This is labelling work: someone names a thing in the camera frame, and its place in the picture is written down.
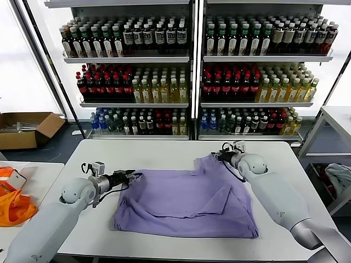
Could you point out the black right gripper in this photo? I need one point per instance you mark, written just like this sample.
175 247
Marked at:
227 158

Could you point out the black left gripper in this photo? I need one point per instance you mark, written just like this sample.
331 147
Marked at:
118 180

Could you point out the purple t-shirt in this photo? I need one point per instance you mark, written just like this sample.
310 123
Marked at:
178 197

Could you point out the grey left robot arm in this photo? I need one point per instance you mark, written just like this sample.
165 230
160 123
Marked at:
55 211

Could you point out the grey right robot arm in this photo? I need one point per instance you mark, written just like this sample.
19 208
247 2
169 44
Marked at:
274 191

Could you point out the clear green water bottle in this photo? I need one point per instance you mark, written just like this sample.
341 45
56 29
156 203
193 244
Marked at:
118 125
222 125
231 125
111 124

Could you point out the blue water bottle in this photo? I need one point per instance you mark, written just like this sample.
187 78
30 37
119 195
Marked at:
103 124
95 123
204 124
213 124

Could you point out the white cap dark drink bottle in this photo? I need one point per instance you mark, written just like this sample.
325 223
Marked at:
126 126
247 126
239 126
134 126

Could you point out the yellow juice bottle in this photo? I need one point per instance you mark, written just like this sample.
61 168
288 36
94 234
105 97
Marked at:
302 93
263 93
293 93
137 93
183 93
146 93
288 127
164 93
175 127
183 127
283 93
174 93
311 93
273 93
296 126
155 93

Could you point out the beige label dark drink bottle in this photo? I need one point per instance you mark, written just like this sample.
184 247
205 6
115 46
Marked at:
255 125
142 126
150 126
278 37
263 125
289 37

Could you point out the red cap cola bottle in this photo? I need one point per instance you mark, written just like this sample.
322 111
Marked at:
207 89
272 125
127 89
82 89
255 89
217 89
280 125
91 89
245 89
159 126
101 89
168 126
235 89
226 89

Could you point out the white paper scrap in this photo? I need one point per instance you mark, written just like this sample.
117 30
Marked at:
76 133

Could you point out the dark storage bin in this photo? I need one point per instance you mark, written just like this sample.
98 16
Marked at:
314 178

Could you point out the grey metal bottle shelf unit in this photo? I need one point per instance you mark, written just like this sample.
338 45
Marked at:
126 60
263 59

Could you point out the clear plastic packet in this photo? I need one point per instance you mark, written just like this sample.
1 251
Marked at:
27 127

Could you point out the orange and white carton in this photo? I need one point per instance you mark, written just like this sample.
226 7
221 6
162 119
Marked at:
16 179

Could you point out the green cap dark tea bottle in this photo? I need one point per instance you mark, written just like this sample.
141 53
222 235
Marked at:
96 43
211 41
244 41
222 41
107 43
118 43
86 43
233 41
255 41
266 41
76 43

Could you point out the red cloth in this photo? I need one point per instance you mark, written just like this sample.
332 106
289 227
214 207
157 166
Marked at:
330 189

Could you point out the orange cloth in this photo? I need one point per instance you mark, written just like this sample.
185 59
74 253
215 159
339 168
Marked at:
16 208

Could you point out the brown cardboard box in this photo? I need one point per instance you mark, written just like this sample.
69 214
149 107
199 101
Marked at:
16 139

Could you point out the white label dark drink bottle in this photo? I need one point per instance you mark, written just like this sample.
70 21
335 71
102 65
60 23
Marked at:
170 37
331 37
181 37
159 37
128 38
148 38
300 37
321 37
138 38
310 37

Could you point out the grey white crumpled cloth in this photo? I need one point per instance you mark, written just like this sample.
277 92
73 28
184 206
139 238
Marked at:
340 178

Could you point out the orange label tea bottle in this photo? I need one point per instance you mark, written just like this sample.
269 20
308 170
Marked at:
67 43

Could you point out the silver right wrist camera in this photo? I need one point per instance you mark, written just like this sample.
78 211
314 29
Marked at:
239 146

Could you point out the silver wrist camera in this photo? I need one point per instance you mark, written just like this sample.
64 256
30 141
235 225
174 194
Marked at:
239 146
99 168

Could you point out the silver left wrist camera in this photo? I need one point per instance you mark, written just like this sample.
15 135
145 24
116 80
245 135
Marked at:
99 168

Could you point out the white metal frame table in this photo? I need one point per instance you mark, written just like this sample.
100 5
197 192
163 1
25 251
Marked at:
337 115

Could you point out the dark window post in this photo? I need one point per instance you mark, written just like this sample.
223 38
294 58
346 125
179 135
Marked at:
337 79

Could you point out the black window post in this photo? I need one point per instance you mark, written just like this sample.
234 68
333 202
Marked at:
49 54

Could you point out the grey window post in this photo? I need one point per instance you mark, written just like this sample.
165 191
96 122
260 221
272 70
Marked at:
37 54

